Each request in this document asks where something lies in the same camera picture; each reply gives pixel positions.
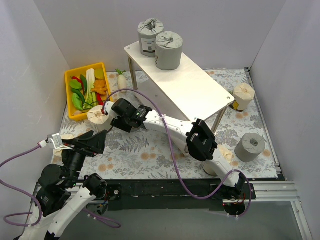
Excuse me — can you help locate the orange ginger toy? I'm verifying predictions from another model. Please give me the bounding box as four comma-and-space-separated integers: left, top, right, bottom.
91, 79, 108, 96

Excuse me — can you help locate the beige roll far left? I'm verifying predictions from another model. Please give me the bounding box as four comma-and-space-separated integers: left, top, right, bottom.
52, 133, 75, 165

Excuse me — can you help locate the green pepper toy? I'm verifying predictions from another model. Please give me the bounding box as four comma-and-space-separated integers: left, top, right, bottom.
80, 74, 88, 96

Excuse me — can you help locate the green leafy vegetable toy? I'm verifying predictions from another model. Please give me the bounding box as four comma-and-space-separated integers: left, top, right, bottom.
71, 93, 83, 111

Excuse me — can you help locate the beige roll near bin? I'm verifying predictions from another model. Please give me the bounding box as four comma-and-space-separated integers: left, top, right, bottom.
86, 105, 112, 133

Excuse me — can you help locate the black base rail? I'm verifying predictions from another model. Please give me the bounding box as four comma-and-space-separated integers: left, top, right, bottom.
104, 178, 258, 212

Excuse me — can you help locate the yellow plastic bin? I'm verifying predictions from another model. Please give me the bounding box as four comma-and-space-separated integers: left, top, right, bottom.
64, 62, 111, 121

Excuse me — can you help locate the beige roll front right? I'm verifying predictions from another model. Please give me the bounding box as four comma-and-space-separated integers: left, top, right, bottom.
203, 144, 235, 176

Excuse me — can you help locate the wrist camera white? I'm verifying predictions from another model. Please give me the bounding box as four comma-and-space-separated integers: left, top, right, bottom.
37, 133, 71, 151
101, 101, 118, 119

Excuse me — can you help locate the floral table mat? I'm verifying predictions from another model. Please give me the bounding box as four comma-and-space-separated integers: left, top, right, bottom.
59, 69, 280, 180

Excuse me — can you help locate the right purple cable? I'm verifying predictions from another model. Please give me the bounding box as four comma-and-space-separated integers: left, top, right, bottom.
101, 89, 253, 218

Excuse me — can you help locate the white two-tier shelf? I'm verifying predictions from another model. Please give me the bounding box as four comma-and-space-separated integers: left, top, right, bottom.
124, 42, 235, 132

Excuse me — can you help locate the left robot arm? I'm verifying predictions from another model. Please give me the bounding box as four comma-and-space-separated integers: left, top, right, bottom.
18, 130, 108, 240

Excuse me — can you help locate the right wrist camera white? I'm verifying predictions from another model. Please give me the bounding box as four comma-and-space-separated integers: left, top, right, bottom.
101, 101, 118, 119

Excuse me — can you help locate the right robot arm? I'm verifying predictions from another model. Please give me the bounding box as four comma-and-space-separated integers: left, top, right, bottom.
102, 98, 246, 200

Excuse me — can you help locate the yellow green fruit toy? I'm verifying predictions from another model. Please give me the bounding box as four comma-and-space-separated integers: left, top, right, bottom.
94, 68, 105, 80

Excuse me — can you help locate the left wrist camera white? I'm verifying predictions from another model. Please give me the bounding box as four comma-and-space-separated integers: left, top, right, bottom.
37, 133, 71, 151

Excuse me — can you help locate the grey roll with QR label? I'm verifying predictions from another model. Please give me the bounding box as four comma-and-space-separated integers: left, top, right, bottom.
137, 18, 164, 58

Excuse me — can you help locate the white radish toy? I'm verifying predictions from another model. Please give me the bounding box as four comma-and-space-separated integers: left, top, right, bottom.
115, 68, 128, 94

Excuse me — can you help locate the red chili toy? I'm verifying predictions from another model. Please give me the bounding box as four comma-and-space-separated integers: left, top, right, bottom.
71, 76, 83, 84

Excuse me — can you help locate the beige roll back right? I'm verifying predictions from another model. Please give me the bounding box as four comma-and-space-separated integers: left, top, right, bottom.
230, 83, 256, 112

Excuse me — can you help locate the grey roll with cartoon label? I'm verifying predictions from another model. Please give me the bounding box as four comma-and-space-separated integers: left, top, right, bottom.
155, 31, 183, 71

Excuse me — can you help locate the grey roll right side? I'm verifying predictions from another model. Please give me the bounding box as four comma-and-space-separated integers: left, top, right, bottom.
234, 133, 266, 163

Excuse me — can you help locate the white bok choy toy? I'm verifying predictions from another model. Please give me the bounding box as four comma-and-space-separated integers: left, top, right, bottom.
85, 68, 96, 98

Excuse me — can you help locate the aluminium frame rail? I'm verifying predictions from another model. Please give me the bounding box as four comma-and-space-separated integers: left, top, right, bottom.
243, 66, 313, 240

